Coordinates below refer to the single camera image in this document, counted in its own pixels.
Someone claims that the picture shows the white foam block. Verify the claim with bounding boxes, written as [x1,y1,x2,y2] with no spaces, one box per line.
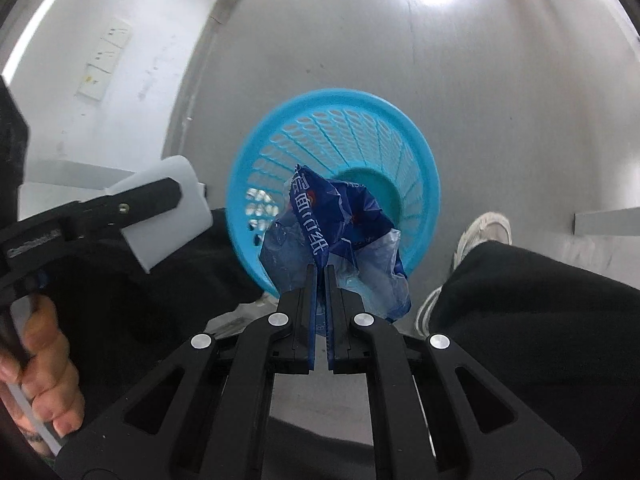
[105,156,214,273]

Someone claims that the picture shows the person's left hand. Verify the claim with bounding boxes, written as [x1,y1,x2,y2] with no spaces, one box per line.
[1,295,85,437]

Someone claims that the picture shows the blue plastic packaging bag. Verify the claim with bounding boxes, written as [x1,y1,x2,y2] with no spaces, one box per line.
[259,166,411,322]

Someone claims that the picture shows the blue plastic trash basket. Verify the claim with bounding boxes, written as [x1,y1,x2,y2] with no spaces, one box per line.
[226,89,440,292]

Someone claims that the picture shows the wall power sockets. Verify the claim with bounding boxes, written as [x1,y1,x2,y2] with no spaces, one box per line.
[76,18,132,102]

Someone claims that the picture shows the white sneaker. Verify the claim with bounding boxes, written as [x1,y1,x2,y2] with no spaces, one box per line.
[452,211,512,270]
[413,287,442,338]

